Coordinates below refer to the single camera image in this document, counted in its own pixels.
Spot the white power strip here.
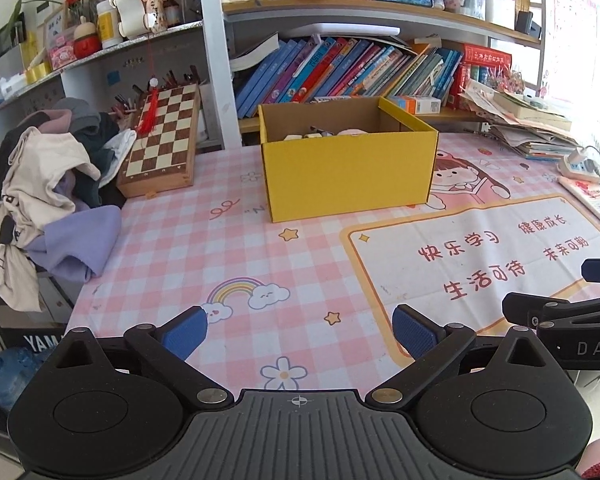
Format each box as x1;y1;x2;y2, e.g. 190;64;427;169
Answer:
557;145;600;184

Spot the orange white medicine box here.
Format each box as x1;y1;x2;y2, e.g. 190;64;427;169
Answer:
389;96;441;116

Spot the red dictionary book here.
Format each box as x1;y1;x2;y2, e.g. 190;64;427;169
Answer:
443;40;513;110

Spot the yellow cardboard box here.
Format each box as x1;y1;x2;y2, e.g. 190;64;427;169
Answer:
259;98;439;222

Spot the white bookshelf frame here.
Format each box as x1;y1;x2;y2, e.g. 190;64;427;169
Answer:
0;0;541;148

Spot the blue water bottle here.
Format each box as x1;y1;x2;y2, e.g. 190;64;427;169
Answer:
0;347;50;412

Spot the stack of papers and books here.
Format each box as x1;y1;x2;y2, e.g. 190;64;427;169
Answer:
460;80;580;160

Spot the wooden chess board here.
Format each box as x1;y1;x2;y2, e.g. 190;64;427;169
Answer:
117;84;200;198

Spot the pink plush pig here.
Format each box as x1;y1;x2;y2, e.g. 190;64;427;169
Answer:
337;128;368;136

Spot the grey toy truck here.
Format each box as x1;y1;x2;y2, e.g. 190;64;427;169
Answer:
310;126;334;136

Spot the red tassel ornament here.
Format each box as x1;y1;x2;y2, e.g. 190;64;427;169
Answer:
136;77;159;138

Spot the row of leaning books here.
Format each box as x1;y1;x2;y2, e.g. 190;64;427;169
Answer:
232;35;464;119

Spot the pink checkered table mat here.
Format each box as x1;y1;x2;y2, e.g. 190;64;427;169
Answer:
70;133;600;391

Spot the red white doll figure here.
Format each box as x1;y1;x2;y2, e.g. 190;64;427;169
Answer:
73;16;102;60

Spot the white wooden toy car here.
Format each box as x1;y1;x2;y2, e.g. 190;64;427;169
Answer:
109;0;168;39

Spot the pile of clothes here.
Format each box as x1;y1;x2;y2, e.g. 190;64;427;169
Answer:
0;98;136;312

